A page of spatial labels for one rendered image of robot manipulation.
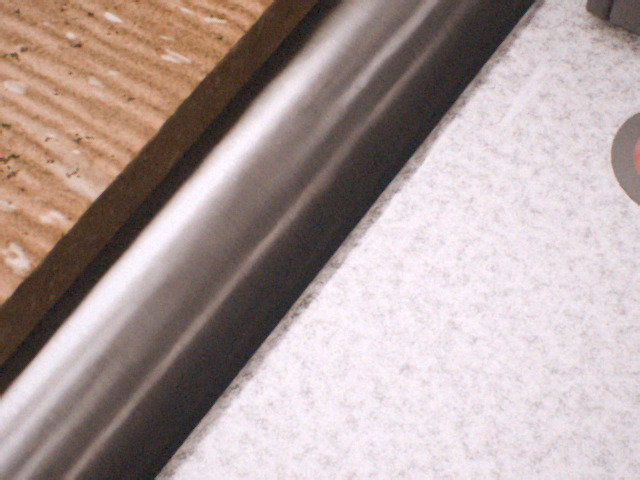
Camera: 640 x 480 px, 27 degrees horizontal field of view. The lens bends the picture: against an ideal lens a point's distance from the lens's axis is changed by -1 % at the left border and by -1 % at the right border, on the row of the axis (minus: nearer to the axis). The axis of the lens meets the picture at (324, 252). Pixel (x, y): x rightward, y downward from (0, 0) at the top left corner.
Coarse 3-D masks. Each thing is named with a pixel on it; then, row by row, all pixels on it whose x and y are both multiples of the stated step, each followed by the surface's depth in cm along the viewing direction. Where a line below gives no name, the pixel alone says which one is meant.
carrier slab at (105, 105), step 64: (0, 0) 27; (64, 0) 27; (128, 0) 27; (192, 0) 27; (256, 0) 27; (0, 64) 26; (64, 64) 26; (128, 64) 26; (192, 64) 26; (256, 64) 27; (0, 128) 25; (64, 128) 25; (128, 128) 25; (192, 128) 26; (0, 192) 24; (64, 192) 24; (128, 192) 25; (0, 256) 23; (64, 256) 24; (0, 320) 23
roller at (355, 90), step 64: (320, 0) 29; (384, 0) 29; (448, 0) 30; (512, 0) 32; (320, 64) 28; (384, 64) 28; (448, 64) 30; (256, 128) 27; (320, 128) 27; (384, 128) 28; (192, 192) 26; (256, 192) 26; (320, 192) 27; (128, 256) 25; (192, 256) 25; (256, 256) 26; (64, 320) 24; (128, 320) 24; (192, 320) 25; (256, 320) 27; (0, 384) 23; (64, 384) 24; (128, 384) 24; (192, 384) 25; (0, 448) 23; (64, 448) 23; (128, 448) 24
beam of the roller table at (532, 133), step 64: (576, 0) 30; (512, 64) 29; (576, 64) 29; (448, 128) 28; (512, 128) 28; (576, 128) 28; (384, 192) 27; (448, 192) 27; (512, 192) 27; (576, 192) 27; (384, 256) 26; (448, 256) 26; (512, 256) 26; (576, 256) 26; (320, 320) 25; (384, 320) 25; (448, 320) 25; (512, 320) 25; (576, 320) 25; (256, 384) 24; (320, 384) 24; (384, 384) 24; (448, 384) 24; (512, 384) 24; (576, 384) 24; (192, 448) 23; (256, 448) 23; (320, 448) 23; (384, 448) 23; (448, 448) 23; (512, 448) 23; (576, 448) 23
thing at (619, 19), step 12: (588, 0) 29; (600, 0) 29; (612, 0) 29; (624, 0) 29; (636, 0) 28; (600, 12) 29; (612, 12) 29; (624, 12) 29; (636, 12) 29; (624, 24) 29; (636, 24) 29
